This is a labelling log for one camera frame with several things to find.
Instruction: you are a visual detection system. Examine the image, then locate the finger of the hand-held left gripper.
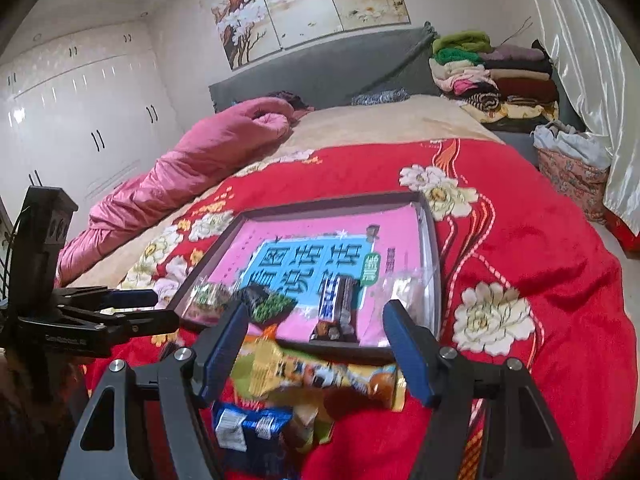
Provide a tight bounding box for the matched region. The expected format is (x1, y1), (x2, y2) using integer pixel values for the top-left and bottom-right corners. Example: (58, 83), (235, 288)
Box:
(54, 285), (159, 312)
(61, 308), (180, 347)

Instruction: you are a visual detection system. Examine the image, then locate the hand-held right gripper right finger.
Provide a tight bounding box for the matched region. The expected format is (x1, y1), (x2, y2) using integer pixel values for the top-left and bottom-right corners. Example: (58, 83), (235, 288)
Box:
(382, 299), (573, 480)

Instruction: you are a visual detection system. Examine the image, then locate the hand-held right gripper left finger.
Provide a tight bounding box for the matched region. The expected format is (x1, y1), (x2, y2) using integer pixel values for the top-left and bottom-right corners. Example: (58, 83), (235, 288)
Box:
(57, 299), (251, 480)

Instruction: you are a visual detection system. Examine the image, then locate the clear green-printed pastry packet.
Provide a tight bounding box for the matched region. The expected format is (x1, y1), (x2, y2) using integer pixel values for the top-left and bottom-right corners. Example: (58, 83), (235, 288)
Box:
(187, 282), (233, 318)

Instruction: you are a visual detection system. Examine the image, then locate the grey shallow box tray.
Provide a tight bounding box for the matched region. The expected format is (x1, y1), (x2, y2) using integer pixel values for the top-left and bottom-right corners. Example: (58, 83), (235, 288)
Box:
(167, 191), (443, 366)

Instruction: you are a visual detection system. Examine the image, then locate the dark green snack packet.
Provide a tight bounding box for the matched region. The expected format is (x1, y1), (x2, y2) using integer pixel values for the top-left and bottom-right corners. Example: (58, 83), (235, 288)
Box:
(235, 284), (298, 325)

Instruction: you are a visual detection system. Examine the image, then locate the clear plastic snack packet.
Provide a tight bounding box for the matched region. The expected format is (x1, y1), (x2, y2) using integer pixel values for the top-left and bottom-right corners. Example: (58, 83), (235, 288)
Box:
(377, 267), (438, 331)

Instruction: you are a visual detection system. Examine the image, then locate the black chocolate bar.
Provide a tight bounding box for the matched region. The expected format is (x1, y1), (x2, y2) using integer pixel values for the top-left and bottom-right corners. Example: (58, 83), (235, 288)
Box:
(310, 275), (363, 346)

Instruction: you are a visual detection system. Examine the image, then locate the blue snack packet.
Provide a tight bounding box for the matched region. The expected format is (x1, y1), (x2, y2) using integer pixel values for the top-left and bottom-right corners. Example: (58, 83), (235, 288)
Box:
(212, 402), (301, 456)

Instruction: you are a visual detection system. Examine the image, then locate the long yellow cartoon snack packet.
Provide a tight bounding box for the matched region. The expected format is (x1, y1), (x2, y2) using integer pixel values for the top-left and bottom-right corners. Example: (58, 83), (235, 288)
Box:
(232, 342), (408, 413)

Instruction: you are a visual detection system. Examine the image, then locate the orange rice cracker packet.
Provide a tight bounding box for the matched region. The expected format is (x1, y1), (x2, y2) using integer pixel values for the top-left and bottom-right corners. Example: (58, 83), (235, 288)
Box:
(260, 324), (336, 448)

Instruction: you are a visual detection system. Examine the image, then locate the pink book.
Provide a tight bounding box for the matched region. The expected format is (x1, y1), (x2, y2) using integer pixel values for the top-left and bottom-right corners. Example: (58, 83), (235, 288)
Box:
(202, 205), (436, 348)

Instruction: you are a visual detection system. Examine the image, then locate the white wardrobe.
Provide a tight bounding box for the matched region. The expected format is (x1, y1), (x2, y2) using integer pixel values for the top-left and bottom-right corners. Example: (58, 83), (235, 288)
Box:
(0, 22), (186, 271)

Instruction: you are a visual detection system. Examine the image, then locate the pink quilt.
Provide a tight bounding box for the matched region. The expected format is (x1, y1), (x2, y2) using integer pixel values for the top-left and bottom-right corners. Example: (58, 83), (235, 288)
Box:
(55, 97), (296, 286)

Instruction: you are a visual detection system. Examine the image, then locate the red floral blanket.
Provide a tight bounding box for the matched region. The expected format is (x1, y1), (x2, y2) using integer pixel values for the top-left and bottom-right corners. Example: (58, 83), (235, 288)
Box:
(82, 137), (638, 480)

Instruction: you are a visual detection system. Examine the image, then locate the pink floral fabric bag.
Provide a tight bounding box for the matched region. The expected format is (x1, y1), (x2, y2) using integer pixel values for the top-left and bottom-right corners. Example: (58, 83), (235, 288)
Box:
(536, 147), (611, 223)

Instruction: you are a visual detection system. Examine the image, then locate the beige bed sheet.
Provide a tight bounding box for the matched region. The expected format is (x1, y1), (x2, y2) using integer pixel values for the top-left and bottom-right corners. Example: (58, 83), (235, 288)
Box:
(65, 92), (640, 291)

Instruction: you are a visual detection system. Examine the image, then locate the red cloth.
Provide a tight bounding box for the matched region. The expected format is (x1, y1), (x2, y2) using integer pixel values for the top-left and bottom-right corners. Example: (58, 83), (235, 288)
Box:
(602, 205), (640, 253)

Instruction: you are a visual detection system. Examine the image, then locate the dark cloth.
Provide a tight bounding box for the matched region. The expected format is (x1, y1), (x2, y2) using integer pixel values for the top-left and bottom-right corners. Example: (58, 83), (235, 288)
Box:
(267, 91), (316, 111)

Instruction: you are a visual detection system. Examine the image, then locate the dark patterned cushion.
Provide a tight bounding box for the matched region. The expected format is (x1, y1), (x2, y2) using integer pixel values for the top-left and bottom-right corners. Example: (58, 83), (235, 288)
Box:
(350, 87), (413, 107)

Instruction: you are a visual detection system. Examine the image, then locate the pale grey cloth bundle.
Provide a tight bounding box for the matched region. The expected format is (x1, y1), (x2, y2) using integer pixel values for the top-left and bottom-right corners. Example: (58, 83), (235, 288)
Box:
(532, 121), (613, 171)

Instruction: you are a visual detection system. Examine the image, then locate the stack of folded clothes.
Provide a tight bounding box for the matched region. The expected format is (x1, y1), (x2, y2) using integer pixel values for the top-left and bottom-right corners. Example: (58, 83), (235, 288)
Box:
(429, 31), (561, 133)

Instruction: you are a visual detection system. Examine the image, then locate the white satin curtain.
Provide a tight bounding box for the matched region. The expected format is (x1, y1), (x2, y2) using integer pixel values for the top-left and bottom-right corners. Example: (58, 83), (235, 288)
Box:
(520, 0), (640, 221)

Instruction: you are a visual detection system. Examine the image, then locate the grey upholstered bed frame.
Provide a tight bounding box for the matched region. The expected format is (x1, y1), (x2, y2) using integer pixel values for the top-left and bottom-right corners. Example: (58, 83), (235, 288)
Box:
(209, 22), (588, 173)

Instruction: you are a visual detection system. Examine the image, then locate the floral wall painting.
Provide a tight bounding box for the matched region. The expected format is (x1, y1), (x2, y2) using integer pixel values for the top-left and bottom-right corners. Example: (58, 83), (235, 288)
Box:
(202, 0), (413, 71)

